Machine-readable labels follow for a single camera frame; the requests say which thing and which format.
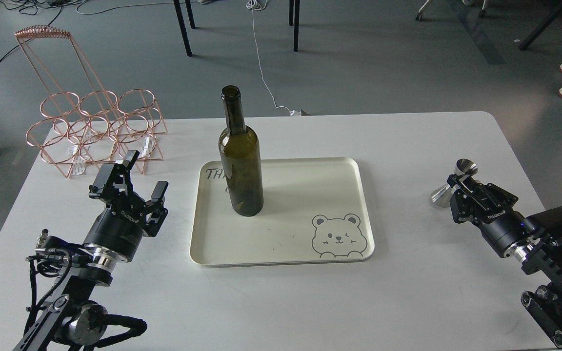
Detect copper wire wine rack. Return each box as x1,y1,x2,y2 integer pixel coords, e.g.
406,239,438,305
14,26,168,178

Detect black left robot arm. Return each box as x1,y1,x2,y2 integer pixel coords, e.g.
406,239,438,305
15,150,168,351

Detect white cable on floor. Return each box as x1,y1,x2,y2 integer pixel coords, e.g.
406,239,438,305
245,0,302,117

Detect dark green wine bottle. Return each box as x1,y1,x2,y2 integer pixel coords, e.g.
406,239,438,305
218,86,264,217

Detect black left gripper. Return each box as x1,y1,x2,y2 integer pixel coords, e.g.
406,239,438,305
83,150,169,262

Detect cream bear serving tray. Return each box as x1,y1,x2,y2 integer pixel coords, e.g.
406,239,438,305
190,157,375,267

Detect silver metal jigger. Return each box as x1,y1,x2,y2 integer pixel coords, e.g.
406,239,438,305
430,158,478,208

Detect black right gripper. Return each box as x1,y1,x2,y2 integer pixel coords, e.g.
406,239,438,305
447,175,532,258

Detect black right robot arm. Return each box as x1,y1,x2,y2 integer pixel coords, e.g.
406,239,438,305
447,174,562,350

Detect black table legs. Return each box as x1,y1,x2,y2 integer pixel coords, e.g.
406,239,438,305
173,0,301,57

